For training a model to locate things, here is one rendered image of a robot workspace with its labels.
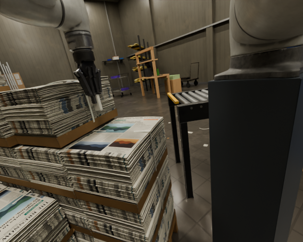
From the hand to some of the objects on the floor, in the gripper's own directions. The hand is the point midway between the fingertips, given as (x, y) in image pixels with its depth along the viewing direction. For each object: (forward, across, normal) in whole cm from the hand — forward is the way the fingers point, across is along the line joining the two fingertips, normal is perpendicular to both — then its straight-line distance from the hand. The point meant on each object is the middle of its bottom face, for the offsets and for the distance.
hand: (96, 102), depth 63 cm
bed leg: (+96, -95, +7) cm, 136 cm away
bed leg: (+96, -49, +26) cm, 111 cm away
